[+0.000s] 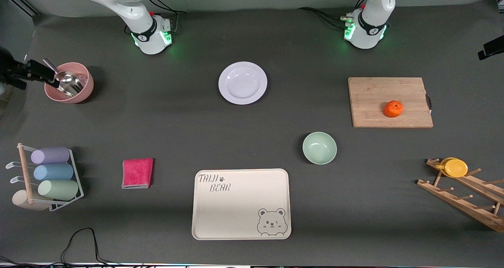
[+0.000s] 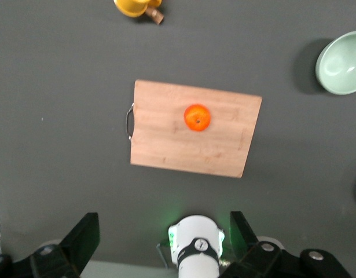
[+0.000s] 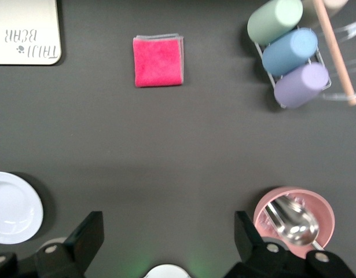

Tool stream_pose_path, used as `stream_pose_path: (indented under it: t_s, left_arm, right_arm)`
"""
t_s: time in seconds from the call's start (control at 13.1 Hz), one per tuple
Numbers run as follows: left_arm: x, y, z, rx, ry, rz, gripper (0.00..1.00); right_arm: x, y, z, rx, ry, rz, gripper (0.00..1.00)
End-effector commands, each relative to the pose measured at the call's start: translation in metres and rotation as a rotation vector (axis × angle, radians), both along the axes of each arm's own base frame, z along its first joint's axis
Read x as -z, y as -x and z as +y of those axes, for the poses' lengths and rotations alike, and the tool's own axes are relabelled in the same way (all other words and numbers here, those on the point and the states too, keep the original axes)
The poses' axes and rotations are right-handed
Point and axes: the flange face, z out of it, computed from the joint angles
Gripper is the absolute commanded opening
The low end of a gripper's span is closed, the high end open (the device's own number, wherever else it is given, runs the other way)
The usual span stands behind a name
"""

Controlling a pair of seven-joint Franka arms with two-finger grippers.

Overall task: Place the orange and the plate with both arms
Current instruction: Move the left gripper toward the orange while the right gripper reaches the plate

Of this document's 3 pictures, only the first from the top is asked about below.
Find orange fruit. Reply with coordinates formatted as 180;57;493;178
384;100;404;118

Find white round plate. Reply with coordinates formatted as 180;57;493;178
218;61;268;105

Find metal scoop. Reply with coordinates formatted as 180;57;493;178
43;58;84;98

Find pink bowl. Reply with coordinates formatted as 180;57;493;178
44;62;95;104

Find purple cup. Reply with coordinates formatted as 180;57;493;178
31;146;70;165

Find blue cup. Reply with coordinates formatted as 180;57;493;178
33;163;74;181

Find green cup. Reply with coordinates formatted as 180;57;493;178
38;179;79;201

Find yellow cup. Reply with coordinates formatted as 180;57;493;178
435;157;469;178

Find wooden cutting board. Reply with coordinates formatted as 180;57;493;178
348;77;434;128

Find beige cup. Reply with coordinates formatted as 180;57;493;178
12;190;50;211

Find pink folded cloth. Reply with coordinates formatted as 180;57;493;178
121;158;154;189

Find wooden peg drying rack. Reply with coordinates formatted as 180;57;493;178
416;158;504;233

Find pale green bowl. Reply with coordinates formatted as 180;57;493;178
302;131;337;165

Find cream bear print tray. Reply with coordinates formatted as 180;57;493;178
191;168;292;241

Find white wire cup rack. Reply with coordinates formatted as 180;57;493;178
6;142;84;212

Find black right arm base cable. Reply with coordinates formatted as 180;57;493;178
149;0;187;34

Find black arm base cable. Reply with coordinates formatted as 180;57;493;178
297;0;369;29
149;0;187;34

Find black cable at table edge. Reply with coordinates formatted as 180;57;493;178
0;227;158;268

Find black left arm base cable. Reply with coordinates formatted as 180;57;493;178
297;0;369;29

